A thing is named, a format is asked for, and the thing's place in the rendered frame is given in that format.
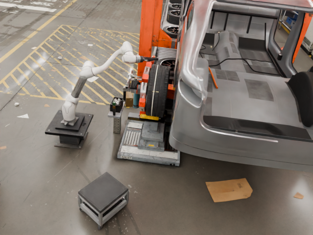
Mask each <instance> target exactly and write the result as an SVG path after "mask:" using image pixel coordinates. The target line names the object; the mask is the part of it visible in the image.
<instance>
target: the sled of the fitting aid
mask: <svg viewBox="0 0 313 235"><path fill-rule="evenodd" d="M143 126H144V123H143V124H142V128H141V132H140V137H139V141H138V149H144V150H151V151H158V152H164V146H165V136H166V127H167V126H166V125H165V127H164V135H163V142H159V141H152V140H145V139H141V136H142V132H143Z"/></svg>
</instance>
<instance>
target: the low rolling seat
mask: <svg viewBox="0 0 313 235"><path fill-rule="evenodd" d="M77 196H78V205H79V207H80V208H79V210H80V211H81V212H85V213H86V214H87V215H89V216H90V217H91V218H92V219H93V220H94V221H95V222H96V223H97V224H98V230H101V228H102V226H103V224H104V223H105V222H106V221H108V220H109V219H110V218H111V217H112V216H114V215H115V214H116V213H117V212H118V211H119V210H121V209H122V208H124V207H125V205H127V203H128V202H129V190H128V188H127V187H126V186H125V185H124V184H122V183H121V182H120V181H118V180H117V179H116V178H114V177H113V176H112V175H111V174H109V173H108V172H105V173H104V174H102V175H101V176H99V177H98V178H97V179H95V180H94V181H92V182H91V183H89V184H88V185H86V186H85V187H84V188H82V189H81V190H80V191H78V194H77Z"/></svg>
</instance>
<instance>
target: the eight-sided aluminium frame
mask: <svg viewBox="0 0 313 235"><path fill-rule="evenodd" d="M145 72H147V73H145ZM143 74H149V76H150V67H145V69H144V73H143ZM143 83H144V82H142V86H141V91H140V98H142V95H143V98H146V99H147V94H146V87H147V84H148V85H149V83H145V88H144V90H143ZM145 95H146V97H145ZM145 108H146V105H145V107H139V109H140V111H144V112H145Z"/></svg>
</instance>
